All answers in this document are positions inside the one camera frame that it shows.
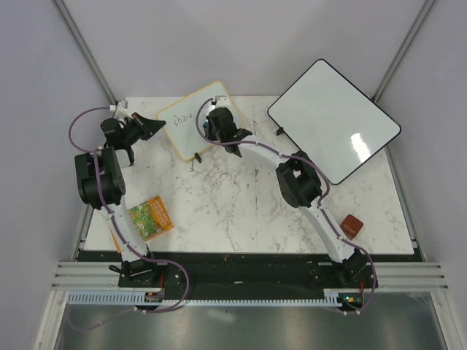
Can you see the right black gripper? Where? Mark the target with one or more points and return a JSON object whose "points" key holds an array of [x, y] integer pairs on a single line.
{"points": [[211, 135]]}

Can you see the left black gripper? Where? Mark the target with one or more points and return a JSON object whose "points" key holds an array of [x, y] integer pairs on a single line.
{"points": [[148, 127]]}

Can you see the yellow framed small whiteboard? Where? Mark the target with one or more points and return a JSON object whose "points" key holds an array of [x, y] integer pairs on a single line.
{"points": [[180, 118]]}

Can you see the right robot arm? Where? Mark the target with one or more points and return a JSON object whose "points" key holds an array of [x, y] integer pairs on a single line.
{"points": [[297, 178]]}

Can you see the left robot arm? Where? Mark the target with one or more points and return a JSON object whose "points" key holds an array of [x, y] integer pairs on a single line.
{"points": [[101, 185]]}

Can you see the black framed large whiteboard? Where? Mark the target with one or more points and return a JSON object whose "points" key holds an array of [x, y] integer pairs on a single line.
{"points": [[330, 119]]}

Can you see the orange green picture book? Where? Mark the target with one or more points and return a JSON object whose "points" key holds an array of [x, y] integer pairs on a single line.
{"points": [[137, 225]]}

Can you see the red brown square block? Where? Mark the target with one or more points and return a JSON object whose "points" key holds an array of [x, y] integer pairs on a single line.
{"points": [[351, 226]]}

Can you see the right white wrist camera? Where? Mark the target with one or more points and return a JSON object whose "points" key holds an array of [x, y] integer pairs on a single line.
{"points": [[221, 102]]}

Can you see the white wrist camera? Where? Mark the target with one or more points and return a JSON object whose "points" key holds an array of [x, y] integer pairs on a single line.
{"points": [[221, 102], [120, 110]]}

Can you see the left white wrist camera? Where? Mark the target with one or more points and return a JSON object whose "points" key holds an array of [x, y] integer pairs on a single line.
{"points": [[120, 110]]}

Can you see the left aluminium frame post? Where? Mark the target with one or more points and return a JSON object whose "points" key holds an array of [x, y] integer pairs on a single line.
{"points": [[75, 33]]}

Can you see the aluminium frame post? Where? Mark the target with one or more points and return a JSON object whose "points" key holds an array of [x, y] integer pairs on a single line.
{"points": [[404, 47], [75, 33]]}

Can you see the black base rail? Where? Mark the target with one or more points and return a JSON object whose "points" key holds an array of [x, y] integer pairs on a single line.
{"points": [[202, 275]]}

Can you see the white slotted cable duct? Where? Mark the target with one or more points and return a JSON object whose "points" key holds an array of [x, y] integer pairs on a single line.
{"points": [[129, 298]]}

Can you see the aluminium front rail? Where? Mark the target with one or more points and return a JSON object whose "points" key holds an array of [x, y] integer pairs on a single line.
{"points": [[392, 276]]}

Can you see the right aluminium frame post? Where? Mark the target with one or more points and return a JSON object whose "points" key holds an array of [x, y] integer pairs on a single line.
{"points": [[404, 47]]}

